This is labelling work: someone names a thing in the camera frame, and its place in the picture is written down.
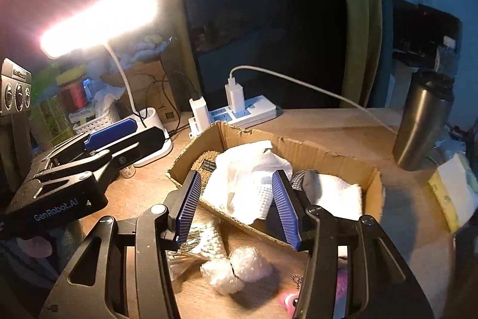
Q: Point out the white charger plug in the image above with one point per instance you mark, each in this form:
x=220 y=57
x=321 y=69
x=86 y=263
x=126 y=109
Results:
x=234 y=94

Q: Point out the brown cardboard carton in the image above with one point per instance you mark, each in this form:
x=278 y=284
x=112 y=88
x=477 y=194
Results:
x=149 y=80

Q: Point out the steel tumbler with black lid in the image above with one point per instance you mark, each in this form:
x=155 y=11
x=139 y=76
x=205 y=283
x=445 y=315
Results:
x=422 y=124

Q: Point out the dark window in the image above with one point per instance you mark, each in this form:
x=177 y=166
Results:
x=261 y=5

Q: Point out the paper cups pack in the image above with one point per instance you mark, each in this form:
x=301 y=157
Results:
x=52 y=117

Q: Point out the white crumpled paper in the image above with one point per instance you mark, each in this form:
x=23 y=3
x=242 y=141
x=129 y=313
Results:
x=108 y=94

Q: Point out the person's left hand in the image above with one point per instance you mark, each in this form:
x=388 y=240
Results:
x=35 y=247

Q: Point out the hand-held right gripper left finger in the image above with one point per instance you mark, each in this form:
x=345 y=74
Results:
x=188 y=207

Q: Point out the white plastic basket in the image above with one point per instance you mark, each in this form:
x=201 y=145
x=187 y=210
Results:
x=104 y=117

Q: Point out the red can with yellow lid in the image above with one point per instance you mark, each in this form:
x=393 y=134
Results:
x=74 y=96

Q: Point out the white power strip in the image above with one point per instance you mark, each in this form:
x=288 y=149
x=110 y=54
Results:
x=254 y=109

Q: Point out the cotton swab bag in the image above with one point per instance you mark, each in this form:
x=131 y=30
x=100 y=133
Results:
x=205 y=240

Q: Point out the white plastic bag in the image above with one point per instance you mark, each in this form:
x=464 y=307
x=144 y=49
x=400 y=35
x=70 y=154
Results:
x=145 y=48

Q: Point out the brown cardboard box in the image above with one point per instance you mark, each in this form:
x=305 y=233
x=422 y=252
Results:
x=321 y=156

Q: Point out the white desk lamp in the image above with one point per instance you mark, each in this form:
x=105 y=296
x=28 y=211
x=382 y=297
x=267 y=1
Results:
x=151 y=119

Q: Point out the yellow white tissue pack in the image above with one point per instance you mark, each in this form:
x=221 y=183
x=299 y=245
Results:
x=452 y=188

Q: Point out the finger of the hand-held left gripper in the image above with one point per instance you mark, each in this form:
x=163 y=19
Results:
x=142 y=147
x=108 y=132

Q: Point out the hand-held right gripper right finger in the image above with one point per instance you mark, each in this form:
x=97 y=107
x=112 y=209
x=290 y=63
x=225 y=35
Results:
x=285 y=210

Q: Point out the white power adapter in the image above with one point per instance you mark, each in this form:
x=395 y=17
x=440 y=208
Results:
x=199 y=113

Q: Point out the black computer monitor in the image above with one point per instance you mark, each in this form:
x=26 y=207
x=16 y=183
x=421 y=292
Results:
x=429 y=27

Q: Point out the plastic white ball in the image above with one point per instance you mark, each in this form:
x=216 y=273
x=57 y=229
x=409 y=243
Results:
x=220 y=278
x=250 y=263

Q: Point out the clear water bottle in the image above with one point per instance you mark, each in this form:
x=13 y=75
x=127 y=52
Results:
x=446 y=57

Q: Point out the small white bottle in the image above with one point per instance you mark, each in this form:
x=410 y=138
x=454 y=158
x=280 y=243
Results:
x=127 y=172

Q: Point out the pink soft toy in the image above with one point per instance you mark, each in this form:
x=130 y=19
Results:
x=287 y=302

